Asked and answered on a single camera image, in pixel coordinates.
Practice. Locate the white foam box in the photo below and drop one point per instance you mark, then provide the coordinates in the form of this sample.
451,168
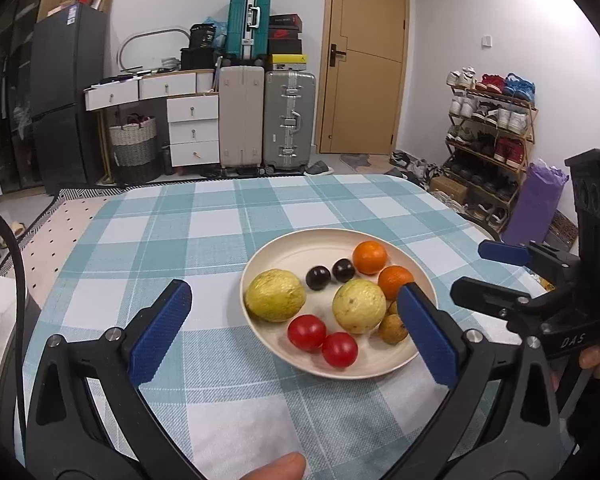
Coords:
0,310

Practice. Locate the black bag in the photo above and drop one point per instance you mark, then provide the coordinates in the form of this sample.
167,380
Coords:
202,36

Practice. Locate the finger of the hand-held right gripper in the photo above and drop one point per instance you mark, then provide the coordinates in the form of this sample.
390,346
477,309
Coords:
480,292
500,252

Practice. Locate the brown doormat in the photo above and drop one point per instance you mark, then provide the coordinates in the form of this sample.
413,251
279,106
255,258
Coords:
564,230

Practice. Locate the black case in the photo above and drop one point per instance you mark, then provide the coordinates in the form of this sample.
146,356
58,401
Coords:
197,59

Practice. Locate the patterned floor rug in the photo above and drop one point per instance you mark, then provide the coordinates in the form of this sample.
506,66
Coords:
55,240

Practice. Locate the dark round plum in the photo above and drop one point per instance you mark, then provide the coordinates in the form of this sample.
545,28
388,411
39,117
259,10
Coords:
343,270
318,278

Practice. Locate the small brown longan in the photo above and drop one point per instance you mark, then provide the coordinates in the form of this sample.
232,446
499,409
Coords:
393,308

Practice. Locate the teal suitcase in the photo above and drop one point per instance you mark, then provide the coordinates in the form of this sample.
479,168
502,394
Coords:
240,20

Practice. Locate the pile of floor shoes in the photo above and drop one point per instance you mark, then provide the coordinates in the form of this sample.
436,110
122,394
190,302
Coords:
415,167

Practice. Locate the cardboard box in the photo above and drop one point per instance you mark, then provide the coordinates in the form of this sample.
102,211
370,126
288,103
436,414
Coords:
449,190

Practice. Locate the white drawer desk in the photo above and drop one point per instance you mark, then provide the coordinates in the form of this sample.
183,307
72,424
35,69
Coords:
192,130

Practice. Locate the woven laundry basket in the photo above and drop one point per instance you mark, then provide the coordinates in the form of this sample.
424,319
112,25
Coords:
132,150

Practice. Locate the silver suitcase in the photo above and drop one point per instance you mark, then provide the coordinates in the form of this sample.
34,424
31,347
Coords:
290,120

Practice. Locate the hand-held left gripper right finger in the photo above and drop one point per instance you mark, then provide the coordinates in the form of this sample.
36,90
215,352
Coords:
427,335

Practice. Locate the white light switch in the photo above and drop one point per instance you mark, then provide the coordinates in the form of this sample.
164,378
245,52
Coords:
487,40

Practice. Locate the purple bag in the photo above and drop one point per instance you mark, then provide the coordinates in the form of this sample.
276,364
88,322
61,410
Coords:
535,205

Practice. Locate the orange tangerine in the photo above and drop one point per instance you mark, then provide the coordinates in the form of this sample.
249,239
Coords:
370,257
394,281

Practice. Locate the beige suitcase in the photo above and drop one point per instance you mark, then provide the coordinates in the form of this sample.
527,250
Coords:
241,115

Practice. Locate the red and black shoe box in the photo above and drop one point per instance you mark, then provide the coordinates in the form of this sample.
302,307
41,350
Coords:
285,33

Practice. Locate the person's left hand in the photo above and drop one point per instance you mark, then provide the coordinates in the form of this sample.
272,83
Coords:
280,467

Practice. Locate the yellow guava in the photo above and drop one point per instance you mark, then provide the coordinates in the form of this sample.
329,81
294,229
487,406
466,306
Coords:
275,295
358,306

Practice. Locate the arched mirror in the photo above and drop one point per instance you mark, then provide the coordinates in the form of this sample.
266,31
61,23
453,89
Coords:
150,45

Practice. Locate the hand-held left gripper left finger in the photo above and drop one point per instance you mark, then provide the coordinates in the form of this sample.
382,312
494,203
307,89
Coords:
162,330

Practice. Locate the red tomato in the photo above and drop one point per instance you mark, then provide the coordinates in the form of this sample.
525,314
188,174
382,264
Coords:
340,350
306,332

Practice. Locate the person's right forearm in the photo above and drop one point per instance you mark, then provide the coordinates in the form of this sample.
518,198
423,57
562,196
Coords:
595,410

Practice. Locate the wooden door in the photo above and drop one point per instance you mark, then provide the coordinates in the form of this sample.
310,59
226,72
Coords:
365,60

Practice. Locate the blue plastic bag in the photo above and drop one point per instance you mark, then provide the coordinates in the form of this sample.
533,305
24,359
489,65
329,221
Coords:
220,32

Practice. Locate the dark grey fridge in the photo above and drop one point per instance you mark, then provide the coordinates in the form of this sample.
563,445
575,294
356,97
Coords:
67,100

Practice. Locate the cream round plate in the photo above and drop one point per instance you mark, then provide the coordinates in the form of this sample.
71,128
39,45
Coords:
300,250

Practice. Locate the shoe rack with shoes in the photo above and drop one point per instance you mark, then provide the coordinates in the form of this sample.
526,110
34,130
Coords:
510,120

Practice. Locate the yellow shoe box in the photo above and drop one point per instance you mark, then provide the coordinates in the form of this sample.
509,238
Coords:
286,62

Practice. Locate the grey slippers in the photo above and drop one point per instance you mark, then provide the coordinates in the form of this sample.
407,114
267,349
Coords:
320,169

